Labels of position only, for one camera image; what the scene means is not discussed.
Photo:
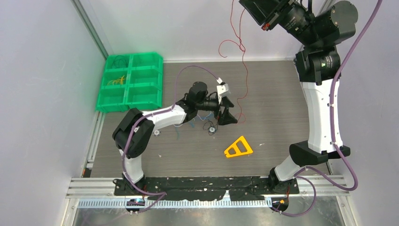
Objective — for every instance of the green compartment bin tray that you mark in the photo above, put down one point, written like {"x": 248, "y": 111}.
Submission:
{"x": 131, "y": 81}

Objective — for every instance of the yellow triangular plastic piece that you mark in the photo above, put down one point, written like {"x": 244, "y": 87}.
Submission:
{"x": 240, "y": 147}

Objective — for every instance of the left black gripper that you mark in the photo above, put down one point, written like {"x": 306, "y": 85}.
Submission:
{"x": 226, "y": 117}

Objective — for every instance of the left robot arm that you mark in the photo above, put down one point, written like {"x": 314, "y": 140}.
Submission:
{"x": 135, "y": 130}

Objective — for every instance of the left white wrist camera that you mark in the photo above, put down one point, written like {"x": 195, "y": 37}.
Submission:
{"x": 222, "y": 89}

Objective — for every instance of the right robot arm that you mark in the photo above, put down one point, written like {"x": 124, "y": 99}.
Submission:
{"x": 319, "y": 69}

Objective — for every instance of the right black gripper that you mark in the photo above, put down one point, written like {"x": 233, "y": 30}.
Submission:
{"x": 259, "y": 10}

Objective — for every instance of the aluminium front rail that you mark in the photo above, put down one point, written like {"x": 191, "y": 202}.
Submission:
{"x": 99, "y": 193}

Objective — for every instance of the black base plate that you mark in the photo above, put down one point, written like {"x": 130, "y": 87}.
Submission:
{"x": 246, "y": 188}

